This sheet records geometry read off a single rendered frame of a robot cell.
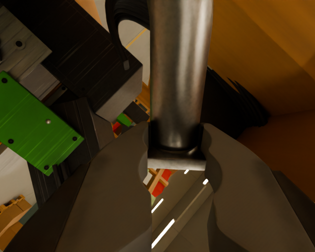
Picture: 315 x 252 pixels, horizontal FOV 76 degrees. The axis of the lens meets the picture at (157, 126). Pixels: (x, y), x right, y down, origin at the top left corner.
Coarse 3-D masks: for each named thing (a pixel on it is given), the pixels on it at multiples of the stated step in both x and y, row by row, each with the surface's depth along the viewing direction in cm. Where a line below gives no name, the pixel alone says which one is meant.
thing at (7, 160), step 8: (56, 88) 55; (64, 88) 55; (48, 96) 54; (56, 96) 54; (64, 96) 57; (72, 96) 61; (48, 104) 54; (0, 144) 53; (0, 152) 52; (8, 152) 55; (0, 160) 55; (8, 160) 59; (16, 160) 63; (0, 168) 58; (8, 168) 63
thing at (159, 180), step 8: (112, 128) 379; (120, 128) 414; (152, 168) 366; (160, 168) 373; (152, 176) 413; (160, 176) 366; (168, 176) 389; (144, 184) 389; (152, 184) 336; (160, 184) 362; (152, 192) 359; (160, 192) 352; (152, 200) 329
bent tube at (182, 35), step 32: (160, 0) 8; (192, 0) 8; (160, 32) 9; (192, 32) 9; (160, 64) 10; (192, 64) 9; (160, 96) 10; (192, 96) 10; (160, 128) 11; (192, 128) 11; (160, 160) 11; (192, 160) 11
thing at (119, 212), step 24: (120, 144) 10; (144, 144) 10; (96, 168) 8; (120, 168) 8; (144, 168) 9; (96, 192) 7; (120, 192) 7; (144, 192) 7; (72, 216) 6; (96, 216) 6; (120, 216) 6; (144, 216) 6; (72, 240) 6; (96, 240) 6; (120, 240) 6; (144, 240) 6
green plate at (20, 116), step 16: (0, 80) 41; (16, 80) 42; (0, 96) 41; (16, 96) 42; (32, 96) 42; (0, 112) 41; (16, 112) 42; (32, 112) 43; (48, 112) 44; (0, 128) 41; (16, 128) 42; (32, 128) 43; (48, 128) 44; (64, 128) 45; (16, 144) 43; (32, 144) 43; (48, 144) 44; (64, 144) 45; (32, 160) 44; (48, 160) 45
